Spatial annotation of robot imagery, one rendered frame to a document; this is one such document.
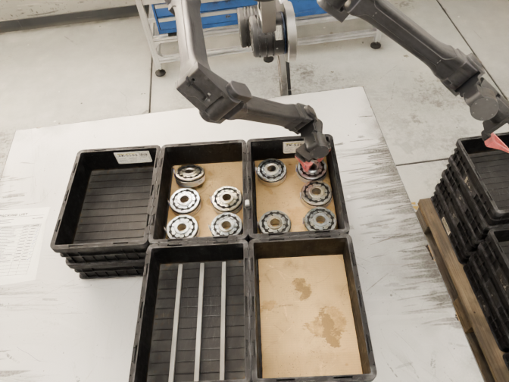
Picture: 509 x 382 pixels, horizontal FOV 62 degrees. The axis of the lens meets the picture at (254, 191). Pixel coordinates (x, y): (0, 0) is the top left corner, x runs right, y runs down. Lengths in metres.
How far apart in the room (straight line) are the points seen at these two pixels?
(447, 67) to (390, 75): 2.20
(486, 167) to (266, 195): 1.09
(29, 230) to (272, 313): 1.00
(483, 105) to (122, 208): 1.13
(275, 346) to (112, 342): 0.53
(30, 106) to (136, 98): 0.78
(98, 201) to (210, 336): 0.64
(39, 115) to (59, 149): 1.43
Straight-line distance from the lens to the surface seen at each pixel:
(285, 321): 1.25
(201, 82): 0.94
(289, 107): 1.22
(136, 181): 1.58
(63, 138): 2.06
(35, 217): 1.82
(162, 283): 1.34
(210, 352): 1.24
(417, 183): 2.63
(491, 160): 2.19
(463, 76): 1.13
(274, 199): 1.44
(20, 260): 1.74
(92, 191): 1.62
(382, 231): 1.56
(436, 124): 2.99
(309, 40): 3.32
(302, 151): 1.40
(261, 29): 1.51
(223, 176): 1.52
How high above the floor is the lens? 2.01
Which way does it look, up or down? 54 degrees down
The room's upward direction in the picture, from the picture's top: 6 degrees counter-clockwise
